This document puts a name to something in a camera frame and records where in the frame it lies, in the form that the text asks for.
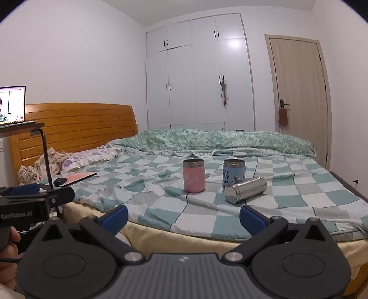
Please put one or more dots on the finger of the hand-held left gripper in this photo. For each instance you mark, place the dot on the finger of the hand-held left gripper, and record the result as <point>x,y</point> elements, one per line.
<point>61,196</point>
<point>24,190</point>

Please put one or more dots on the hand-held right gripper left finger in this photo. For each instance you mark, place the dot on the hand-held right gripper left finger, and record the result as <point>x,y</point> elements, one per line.
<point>115,220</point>

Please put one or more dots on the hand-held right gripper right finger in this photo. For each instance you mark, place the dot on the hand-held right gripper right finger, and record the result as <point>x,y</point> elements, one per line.
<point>253,221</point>

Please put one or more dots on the stainless steel cup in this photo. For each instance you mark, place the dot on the stainless steel cup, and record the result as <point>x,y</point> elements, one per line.
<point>247,188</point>

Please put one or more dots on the blue printed cup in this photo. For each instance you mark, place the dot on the blue printed cup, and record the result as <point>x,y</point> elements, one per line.
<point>233,175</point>

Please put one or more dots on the pink cup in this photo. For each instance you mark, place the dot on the pink cup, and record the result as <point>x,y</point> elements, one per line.
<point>194,176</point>

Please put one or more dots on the person's left hand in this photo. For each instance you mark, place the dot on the person's left hand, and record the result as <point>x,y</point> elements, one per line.
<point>7,270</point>

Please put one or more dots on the black computer mouse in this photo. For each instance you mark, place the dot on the black computer mouse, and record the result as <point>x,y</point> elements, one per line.
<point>60,181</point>

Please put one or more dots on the floral crumpled cloth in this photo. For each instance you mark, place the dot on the floral crumpled cloth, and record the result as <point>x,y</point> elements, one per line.
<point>31,172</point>

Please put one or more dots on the pink mouse pad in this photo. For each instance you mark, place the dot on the pink mouse pad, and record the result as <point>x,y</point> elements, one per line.
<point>77,177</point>

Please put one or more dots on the purple floral pillow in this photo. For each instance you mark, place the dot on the purple floral pillow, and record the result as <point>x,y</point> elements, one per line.
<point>86,156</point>

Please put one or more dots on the checked teal blanket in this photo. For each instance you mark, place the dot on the checked teal blanket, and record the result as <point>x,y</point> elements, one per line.
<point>161,198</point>

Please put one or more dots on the yellow bed sheet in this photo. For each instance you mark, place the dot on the yellow bed sheet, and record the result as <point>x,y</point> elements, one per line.
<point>172,241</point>

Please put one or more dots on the wooden headboard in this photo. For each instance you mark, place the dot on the wooden headboard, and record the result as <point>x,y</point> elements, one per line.
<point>86,123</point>

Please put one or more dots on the open laptop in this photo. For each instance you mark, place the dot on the open laptop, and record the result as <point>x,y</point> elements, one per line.
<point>13,103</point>

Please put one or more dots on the green floral quilt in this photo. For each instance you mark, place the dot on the green floral quilt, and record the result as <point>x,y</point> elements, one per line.
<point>201,141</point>

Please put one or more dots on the brown hanging pouch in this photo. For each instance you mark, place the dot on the brown hanging pouch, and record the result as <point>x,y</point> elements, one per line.
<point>283,117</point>

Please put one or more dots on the beige wooden door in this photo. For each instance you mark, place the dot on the beige wooden door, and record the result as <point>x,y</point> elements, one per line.
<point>302,100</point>

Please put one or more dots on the hanging wardrobe ornament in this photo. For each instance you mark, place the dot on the hanging wardrobe ornament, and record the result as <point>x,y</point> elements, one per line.
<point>224,90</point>

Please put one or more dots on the white wardrobe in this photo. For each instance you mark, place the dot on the white wardrobe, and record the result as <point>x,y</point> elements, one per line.
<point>195,86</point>

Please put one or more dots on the black frame laptop table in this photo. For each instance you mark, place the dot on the black frame laptop table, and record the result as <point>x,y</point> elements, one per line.
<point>44,149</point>

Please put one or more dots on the wooden bed frame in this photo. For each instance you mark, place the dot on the wooden bed frame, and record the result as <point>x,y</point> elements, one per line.
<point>358,276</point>

